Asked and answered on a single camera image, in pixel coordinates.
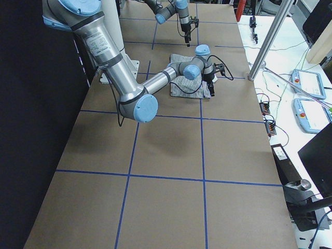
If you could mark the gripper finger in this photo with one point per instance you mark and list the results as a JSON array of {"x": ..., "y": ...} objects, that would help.
[
  {"x": 187, "y": 40},
  {"x": 210, "y": 86}
]

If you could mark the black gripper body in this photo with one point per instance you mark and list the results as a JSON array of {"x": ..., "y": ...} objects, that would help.
[
  {"x": 208, "y": 77},
  {"x": 184, "y": 29}
]

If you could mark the navy white striped polo shirt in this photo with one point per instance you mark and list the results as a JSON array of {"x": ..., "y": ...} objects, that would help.
[{"x": 185, "y": 88}]

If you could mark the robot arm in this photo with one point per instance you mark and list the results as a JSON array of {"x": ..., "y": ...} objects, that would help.
[
  {"x": 180, "y": 8},
  {"x": 97, "y": 24}
]

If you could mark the upper small circuit board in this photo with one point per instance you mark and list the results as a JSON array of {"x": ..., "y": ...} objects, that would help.
[{"x": 264, "y": 107}]

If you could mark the small circuit board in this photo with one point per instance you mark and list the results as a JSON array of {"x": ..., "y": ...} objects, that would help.
[
  {"x": 264, "y": 107},
  {"x": 270, "y": 126}
]

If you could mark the red fire extinguisher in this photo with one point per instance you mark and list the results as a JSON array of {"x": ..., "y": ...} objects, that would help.
[{"x": 240, "y": 8}]

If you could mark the black folded tripod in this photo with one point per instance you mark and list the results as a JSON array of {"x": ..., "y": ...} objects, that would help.
[{"x": 253, "y": 27}]

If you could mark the lower small circuit board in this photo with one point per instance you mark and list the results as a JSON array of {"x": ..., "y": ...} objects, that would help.
[{"x": 270, "y": 126}]

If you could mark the upper teach pendant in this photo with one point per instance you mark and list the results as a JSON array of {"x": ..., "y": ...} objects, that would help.
[{"x": 309, "y": 82}]

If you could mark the teach pendant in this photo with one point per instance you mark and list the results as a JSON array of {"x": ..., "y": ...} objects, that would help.
[
  {"x": 310, "y": 115},
  {"x": 309, "y": 82}
]

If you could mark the lower teach pendant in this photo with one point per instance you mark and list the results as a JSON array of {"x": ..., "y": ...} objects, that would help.
[{"x": 310, "y": 115}]

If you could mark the black box with white label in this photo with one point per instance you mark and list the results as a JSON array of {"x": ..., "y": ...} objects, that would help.
[{"x": 286, "y": 169}]

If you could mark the black monitor lower right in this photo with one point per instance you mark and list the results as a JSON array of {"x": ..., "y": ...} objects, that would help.
[{"x": 316, "y": 159}]

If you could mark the black monitor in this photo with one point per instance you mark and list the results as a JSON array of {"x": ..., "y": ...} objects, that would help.
[
  {"x": 317, "y": 21},
  {"x": 316, "y": 159}
]

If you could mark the black monitor upper right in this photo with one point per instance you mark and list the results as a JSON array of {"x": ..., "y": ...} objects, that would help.
[{"x": 317, "y": 21}]

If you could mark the grey monitor stand clamp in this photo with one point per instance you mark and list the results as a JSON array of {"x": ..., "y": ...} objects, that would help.
[{"x": 305, "y": 208}]

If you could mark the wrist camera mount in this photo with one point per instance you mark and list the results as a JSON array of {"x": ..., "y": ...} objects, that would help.
[
  {"x": 219, "y": 68},
  {"x": 194, "y": 21}
]

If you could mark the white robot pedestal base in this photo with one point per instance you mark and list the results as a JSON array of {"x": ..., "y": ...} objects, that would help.
[{"x": 111, "y": 11}]

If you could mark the aluminium frame post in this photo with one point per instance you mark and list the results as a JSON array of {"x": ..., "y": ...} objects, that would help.
[{"x": 271, "y": 35}]

